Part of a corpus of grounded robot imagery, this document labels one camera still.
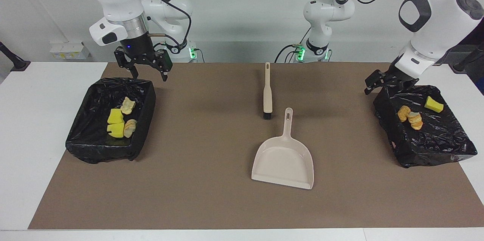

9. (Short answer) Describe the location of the yellow sponge with green side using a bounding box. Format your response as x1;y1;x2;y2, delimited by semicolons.
424;96;444;113

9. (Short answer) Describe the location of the rounded yellow sponge piece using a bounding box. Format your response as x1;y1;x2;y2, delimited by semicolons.
107;108;125;125

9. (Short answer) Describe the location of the pale layered rock piece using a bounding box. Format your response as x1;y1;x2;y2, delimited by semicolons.
124;119;138;138

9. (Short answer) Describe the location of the notched yellow sponge piece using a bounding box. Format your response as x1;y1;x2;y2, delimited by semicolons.
107;122;126;138

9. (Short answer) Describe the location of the beige brush with black bristles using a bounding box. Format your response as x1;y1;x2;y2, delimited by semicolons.
262;62;273;120

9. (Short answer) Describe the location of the beige plastic dustpan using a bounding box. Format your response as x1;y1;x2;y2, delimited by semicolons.
251;107;315;190

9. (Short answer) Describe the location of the bin with black bag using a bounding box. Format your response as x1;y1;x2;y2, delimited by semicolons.
65;77;157;164
373;84;478;168

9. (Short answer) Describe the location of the black clamp stand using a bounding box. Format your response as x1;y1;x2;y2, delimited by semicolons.
0;42;31;72
449;43;484;73

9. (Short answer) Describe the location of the dark side panel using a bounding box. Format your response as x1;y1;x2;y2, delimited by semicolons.
435;11;484;96

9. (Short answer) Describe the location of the brown table mat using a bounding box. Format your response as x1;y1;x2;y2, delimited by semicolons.
28;62;484;230

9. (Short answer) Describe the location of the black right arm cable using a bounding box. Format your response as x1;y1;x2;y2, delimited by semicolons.
130;0;192;51

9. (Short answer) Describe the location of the white wall socket box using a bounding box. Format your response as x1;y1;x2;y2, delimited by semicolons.
50;42;91;60

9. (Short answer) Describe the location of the black base cable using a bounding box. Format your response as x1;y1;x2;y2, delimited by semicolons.
274;43;303;63

